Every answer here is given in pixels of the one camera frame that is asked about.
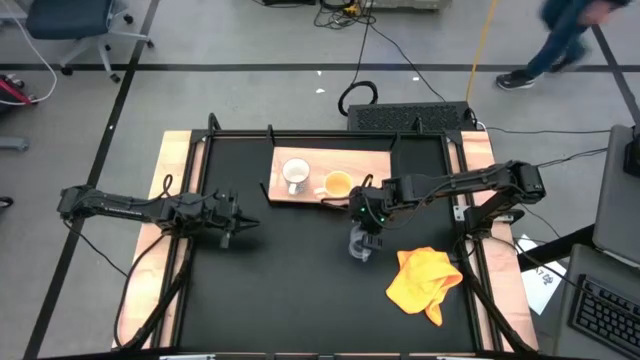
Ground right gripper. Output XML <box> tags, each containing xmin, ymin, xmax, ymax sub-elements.
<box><xmin>348</xmin><ymin>183</ymin><xmax>399</xmax><ymax>252</ymax></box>

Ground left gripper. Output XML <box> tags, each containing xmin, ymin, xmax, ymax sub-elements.
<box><xmin>212</xmin><ymin>187</ymin><xmax>261</xmax><ymax>250</ymax></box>

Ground clear glass cup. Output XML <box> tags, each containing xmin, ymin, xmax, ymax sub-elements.
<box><xmin>347</xmin><ymin>224</ymin><xmax>375</xmax><ymax>263</ymax></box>

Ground orange mug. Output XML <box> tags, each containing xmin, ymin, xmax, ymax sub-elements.
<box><xmin>313</xmin><ymin>170</ymin><xmax>354</xmax><ymax>200</ymax></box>

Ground grey white patterned mug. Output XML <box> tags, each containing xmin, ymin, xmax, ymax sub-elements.
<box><xmin>281</xmin><ymin>157</ymin><xmax>312</xmax><ymax>197</ymax></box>

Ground yellow cloth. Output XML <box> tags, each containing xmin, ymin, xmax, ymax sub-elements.
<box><xmin>384</xmin><ymin>246</ymin><xmax>464</xmax><ymax>328</ymax></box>

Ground black perforated computer case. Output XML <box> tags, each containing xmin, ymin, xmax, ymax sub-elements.
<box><xmin>346</xmin><ymin>101</ymin><xmax>477</xmax><ymax>133</ymax></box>

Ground black desk beam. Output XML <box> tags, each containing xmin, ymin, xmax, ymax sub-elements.
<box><xmin>516</xmin><ymin>224</ymin><xmax>596</xmax><ymax>274</ymax></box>

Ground white paper sheet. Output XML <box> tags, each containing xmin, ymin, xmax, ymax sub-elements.
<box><xmin>513</xmin><ymin>233</ymin><xmax>570</xmax><ymax>316</ymax></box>

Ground grey desk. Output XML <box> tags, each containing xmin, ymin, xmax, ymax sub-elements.
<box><xmin>551</xmin><ymin>243</ymin><xmax>640</xmax><ymax>360</ymax></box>

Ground grey equipment box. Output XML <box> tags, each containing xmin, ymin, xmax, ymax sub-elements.
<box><xmin>359</xmin><ymin>0</ymin><xmax>454</xmax><ymax>12</ymax></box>

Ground black keyboard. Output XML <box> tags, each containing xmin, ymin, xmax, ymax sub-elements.
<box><xmin>569</xmin><ymin>273</ymin><xmax>640</xmax><ymax>359</ymax></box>

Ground grey computer monitor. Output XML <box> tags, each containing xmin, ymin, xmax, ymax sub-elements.
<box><xmin>592</xmin><ymin>123</ymin><xmax>640</xmax><ymax>269</ymax></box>

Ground grey metal bar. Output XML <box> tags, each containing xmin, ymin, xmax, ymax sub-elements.
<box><xmin>0</xmin><ymin>137</ymin><xmax>30</xmax><ymax>153</ymax></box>

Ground red black device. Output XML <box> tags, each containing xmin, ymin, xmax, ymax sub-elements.
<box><xmin>0</xmin><ymin>73</ymin><xmax>40</xmax><ymax>109</ymax></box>

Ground blue office chair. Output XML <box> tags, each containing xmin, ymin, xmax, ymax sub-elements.
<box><xmin>24</xmin><ymin>0</ymin><xmax>155</xmax><ymax>84</ymax></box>

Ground person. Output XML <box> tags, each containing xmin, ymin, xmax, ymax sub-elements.
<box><xmin>494</xmin><ymin>0</ymin><xmax>632</xmax><ymax>92</ymax></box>

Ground black metal table frame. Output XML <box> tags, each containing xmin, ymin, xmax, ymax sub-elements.
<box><xmin>112</xmin><ymin>112</ymin><xmax>539</xmax><ymax>360</ymax></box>

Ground coiled black cable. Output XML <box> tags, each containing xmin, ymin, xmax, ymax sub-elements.
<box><xmin>337</xmin><ymin>79</ymin><xmax>380</xmax><ymax>118</ymax></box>

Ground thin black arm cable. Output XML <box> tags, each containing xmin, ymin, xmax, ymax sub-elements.
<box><xmin>62</xmin><ymin>217</ymin><xmax>130</xmax><ymax>279</ymax></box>

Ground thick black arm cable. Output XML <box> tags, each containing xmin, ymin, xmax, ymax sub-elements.
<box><xmin>112</xmin><ymin>232</ymin><xmax>174</xmax><ymax>350</ymax></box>

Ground black floor cable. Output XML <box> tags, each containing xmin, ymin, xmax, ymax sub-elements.
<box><xmin>482</xmin><ymin>124</ymin><xmax>611</xmax><ymax>136</ymax></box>
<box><xmin>349</xmin><ymin>9</ymin><xmax>375</xmax><ymax>86</ymax></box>
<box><xmin>534</xmin><ymin>147</ymin><xmax>609</xmax><ymax>169</ymax></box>
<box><xmin>372</xmin><ymin>23</ymin><xmax>447</xmax><ymax>104</ymax></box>

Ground tangled black cables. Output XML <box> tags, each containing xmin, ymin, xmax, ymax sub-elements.
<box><xmin>313</xmin><ymin>0</ymin><xmax>376</xmax><ymax>29</ymax></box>

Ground yellow cable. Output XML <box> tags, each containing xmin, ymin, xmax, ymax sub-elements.
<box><xmin>464</xmin><ymin>0</ymin><xmax>500</xmax><ymax>104</ymax></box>

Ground white cable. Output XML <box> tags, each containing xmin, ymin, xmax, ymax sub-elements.
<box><xmin>0</xmin><ymin>0</ymin><xmax>59</xmax><ymax>107</ymax></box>

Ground black monitor mount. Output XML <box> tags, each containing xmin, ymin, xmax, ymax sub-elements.
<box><xmin>622</xmin><ymin>124</ymin><xmax>640</xmax><ymax>178</ymax></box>

